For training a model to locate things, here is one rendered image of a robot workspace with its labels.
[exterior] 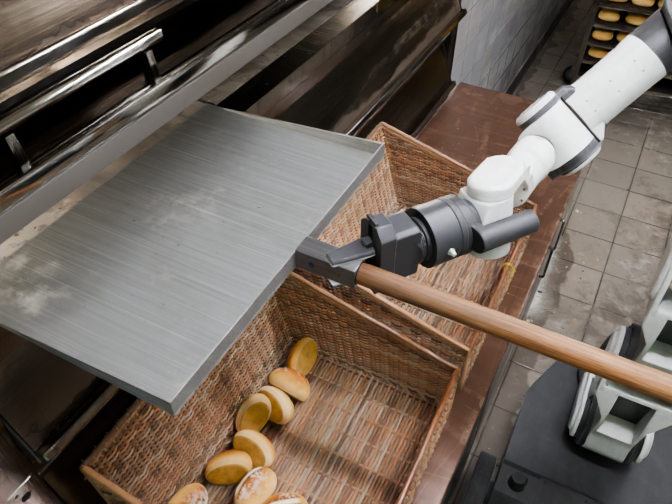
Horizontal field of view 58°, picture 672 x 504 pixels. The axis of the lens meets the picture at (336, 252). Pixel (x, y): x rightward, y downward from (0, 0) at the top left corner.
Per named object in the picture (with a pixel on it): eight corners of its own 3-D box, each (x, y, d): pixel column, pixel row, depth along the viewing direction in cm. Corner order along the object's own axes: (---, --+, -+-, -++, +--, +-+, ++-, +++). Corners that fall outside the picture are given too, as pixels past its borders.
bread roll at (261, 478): (267, 474, 124) (254, 454, 123) (287, 481, 119) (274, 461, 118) (232, 512, 119) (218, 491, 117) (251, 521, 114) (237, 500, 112)
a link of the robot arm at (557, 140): (477, 172, 98) (517, 127, 111) (519, 219, 99) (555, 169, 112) (526, 133, 90) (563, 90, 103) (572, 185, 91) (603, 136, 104)
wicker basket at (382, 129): (279, 318, 155) (271, 238, 135) (375, 194, 190) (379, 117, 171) (462, 396, 138) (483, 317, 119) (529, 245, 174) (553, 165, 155)
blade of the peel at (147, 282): (384, 157, 102) (385, 143, 100) (175, 417, 67) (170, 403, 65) (207, 104, 114) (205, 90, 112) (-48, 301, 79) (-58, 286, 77)
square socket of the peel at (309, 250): (366, 273, 82) (367, 255, 80) (354, 291, 80) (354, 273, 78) (307, 251, 85) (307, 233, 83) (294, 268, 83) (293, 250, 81)
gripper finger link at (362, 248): (323, 255, 80) (364, 240, 82) (334, 270, 78) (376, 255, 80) (323, 246, 79) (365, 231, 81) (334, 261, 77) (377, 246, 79)
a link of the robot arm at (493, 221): (424, 189, 87) (489, 167, 91) (425, 251, 93) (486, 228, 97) (474, 222, 78) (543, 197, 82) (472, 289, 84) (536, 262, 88)
